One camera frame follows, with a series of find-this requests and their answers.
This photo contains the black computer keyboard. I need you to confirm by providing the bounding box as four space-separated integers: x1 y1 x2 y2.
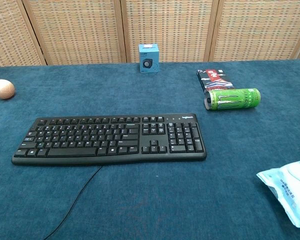
11 113 208 166

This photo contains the blue speaker box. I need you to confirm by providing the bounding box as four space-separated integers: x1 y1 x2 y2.
138 43 160 74

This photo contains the thin black cable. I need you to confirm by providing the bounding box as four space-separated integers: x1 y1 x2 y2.
42 164 103 240

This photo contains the beige egg-shaped ball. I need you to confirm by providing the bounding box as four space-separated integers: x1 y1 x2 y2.
0 79 16 100

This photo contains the black patterned flat box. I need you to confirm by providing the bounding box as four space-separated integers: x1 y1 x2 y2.
196 68 237 95

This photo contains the woven folding screen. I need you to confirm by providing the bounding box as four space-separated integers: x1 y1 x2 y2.
0 0 300 68

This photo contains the blue tablecloth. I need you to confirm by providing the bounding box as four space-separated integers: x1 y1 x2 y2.
0 58 300 240

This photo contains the white plastic wipes pack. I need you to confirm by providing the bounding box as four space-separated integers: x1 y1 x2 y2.
256 159 300 233

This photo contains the green energy drink can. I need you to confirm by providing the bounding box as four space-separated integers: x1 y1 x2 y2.
204 87 261 111

